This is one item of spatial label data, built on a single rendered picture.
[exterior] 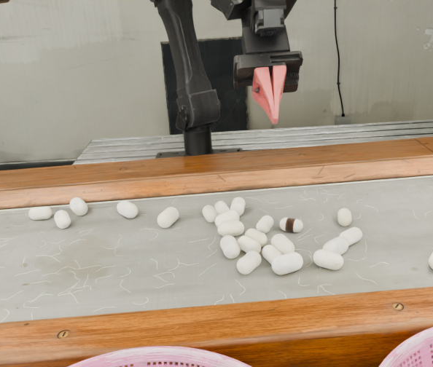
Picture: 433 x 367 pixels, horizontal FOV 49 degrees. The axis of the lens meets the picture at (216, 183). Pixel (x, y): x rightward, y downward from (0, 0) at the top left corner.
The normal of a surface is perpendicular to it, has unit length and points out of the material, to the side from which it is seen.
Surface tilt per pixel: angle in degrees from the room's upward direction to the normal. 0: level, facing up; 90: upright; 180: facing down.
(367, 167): 45
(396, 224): 0
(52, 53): 90
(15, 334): 0
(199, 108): 72
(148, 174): 0
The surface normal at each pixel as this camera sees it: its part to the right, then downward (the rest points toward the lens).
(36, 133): -0.02, 0.40
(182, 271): -0.07, -0.91
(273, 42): -0.02, -0.44
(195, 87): 0.48, 0.02
